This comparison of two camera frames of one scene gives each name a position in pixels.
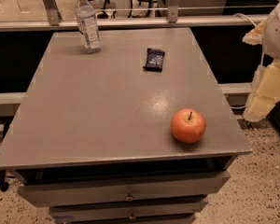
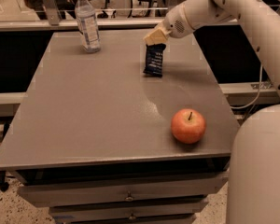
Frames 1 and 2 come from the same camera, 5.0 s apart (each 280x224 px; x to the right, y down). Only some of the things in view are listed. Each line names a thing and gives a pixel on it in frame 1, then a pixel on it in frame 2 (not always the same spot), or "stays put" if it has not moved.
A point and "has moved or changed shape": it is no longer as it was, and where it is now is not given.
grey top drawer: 181,185 stays put
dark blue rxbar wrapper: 154,60 has moved or changed shape
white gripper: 277,35 -> 175,24
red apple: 189,125 stays put
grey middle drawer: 123,209 stays put
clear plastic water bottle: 87,22 stays put
